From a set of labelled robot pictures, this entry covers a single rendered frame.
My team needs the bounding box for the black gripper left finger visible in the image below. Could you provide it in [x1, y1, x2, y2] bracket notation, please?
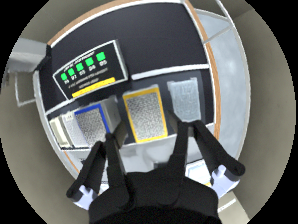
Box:
[66, 120, 134, 211]

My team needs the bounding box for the white rectangular reservoir tray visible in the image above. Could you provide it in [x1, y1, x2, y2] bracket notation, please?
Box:
[49, 115, 73, 147]

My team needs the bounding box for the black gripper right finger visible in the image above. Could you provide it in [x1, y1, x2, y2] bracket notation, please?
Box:
[155, 110, 245, 208]

